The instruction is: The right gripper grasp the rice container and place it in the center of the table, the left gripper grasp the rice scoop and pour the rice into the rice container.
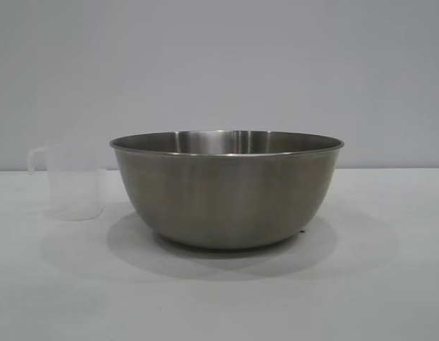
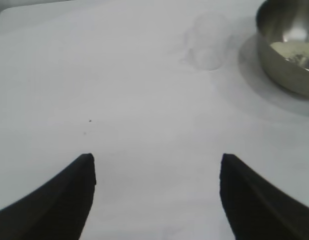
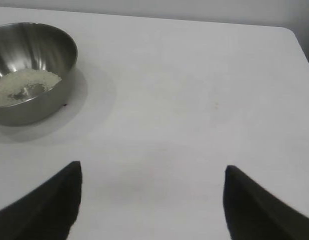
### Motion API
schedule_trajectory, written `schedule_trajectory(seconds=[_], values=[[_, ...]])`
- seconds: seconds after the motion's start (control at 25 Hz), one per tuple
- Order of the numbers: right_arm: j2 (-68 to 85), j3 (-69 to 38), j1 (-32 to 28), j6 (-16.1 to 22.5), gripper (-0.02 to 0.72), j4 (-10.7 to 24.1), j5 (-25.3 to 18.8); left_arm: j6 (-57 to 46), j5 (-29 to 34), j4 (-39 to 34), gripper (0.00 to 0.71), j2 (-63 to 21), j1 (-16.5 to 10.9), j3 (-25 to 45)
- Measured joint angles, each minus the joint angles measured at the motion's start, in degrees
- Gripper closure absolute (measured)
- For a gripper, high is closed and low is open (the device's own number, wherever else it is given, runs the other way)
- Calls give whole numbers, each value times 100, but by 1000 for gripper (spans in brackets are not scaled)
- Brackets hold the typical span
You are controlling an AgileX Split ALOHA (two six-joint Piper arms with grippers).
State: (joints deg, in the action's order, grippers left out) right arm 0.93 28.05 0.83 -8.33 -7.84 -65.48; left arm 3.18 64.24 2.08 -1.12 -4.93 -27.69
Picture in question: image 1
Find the stainless steel mixing bowl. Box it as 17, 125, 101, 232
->
109, 129, 346, 250

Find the clear plastic measuring cup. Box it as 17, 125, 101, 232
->
27, 143, 108, 222

